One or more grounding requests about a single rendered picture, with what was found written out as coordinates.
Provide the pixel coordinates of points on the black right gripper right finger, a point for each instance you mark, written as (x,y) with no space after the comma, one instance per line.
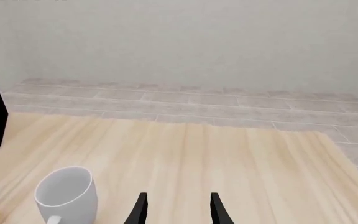
(218,213)

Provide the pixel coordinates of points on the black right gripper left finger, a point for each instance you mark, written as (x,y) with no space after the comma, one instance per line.
(139,212)

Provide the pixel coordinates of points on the white mug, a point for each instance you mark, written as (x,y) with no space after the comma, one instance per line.
(68,200)

